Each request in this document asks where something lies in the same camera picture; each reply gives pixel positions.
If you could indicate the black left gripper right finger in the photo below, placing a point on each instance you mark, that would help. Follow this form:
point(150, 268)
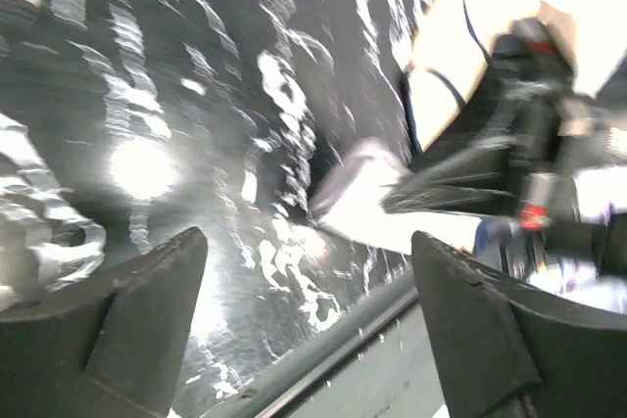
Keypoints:
point(503, 348)

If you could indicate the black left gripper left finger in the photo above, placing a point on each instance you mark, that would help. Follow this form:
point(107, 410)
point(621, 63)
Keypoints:
point(108, 346)

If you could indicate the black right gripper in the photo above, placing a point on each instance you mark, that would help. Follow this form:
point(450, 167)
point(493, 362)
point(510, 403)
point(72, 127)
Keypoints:
point(555, 138)

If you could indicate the grey underwear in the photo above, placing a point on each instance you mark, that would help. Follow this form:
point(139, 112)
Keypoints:
point(348, 203)

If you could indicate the beige underwear navy trim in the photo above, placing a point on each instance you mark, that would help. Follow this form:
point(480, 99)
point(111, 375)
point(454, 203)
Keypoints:
point(450, 54)

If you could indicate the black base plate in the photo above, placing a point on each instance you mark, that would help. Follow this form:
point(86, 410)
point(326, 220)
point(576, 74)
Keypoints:
point(385, 369)

